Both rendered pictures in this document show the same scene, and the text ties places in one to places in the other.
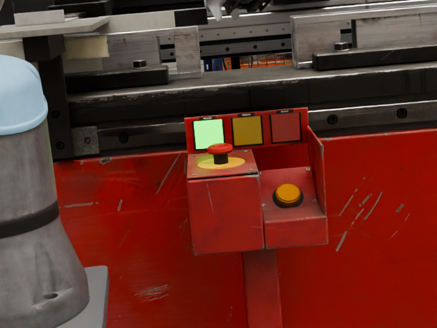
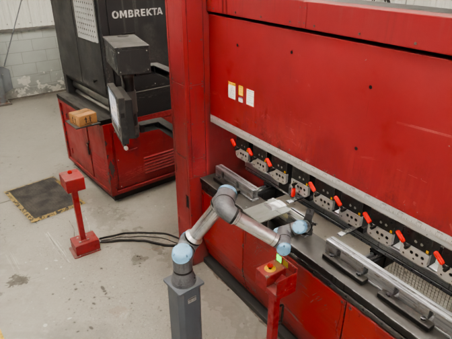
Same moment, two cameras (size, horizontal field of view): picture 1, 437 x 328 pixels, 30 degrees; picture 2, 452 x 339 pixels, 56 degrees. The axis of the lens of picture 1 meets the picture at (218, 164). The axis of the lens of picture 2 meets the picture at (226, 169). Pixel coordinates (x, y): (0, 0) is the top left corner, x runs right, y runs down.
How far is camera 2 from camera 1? 2.15 m
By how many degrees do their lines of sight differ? 54
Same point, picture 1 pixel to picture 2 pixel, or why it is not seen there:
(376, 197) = (320, 298)
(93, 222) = (268, 255)
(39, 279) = (180, 282)
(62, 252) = (185, 280)
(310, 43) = (329, 248)
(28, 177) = (180, 269)
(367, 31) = (343, 255)
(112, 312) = not seen: hidden behind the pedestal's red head
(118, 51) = (290, 219)
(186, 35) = not seen: hidden behind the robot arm
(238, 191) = (263, 278)
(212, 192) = (259, 274)
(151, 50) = not seen: hidden behind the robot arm
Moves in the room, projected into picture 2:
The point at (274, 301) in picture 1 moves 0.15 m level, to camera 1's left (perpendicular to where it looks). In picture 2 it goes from (272, 303) to (257, 289)
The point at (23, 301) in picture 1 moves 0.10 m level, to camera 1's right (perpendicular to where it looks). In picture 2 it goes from (176, 283) to (184, 293)
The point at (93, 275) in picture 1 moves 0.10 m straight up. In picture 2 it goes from (199, 282) to (198, 269)
